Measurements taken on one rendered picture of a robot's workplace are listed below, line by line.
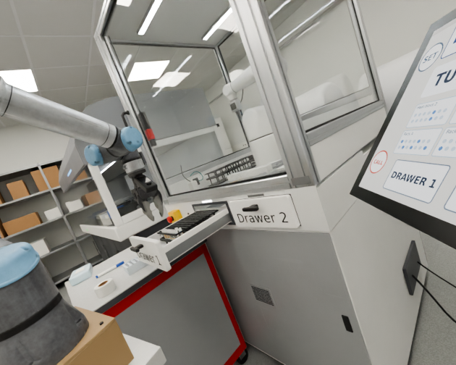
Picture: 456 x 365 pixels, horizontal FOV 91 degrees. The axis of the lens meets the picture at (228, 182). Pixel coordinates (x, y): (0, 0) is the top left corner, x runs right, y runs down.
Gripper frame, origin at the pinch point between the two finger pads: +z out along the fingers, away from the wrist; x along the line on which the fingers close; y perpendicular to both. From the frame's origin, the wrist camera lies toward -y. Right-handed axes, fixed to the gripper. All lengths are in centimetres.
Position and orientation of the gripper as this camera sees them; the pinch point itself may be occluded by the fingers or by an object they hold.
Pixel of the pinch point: (157, 216)
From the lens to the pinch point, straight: 97.6
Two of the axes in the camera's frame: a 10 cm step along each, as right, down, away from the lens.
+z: 3.5, 9.3, 1.3
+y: -6.3, 1.3, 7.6
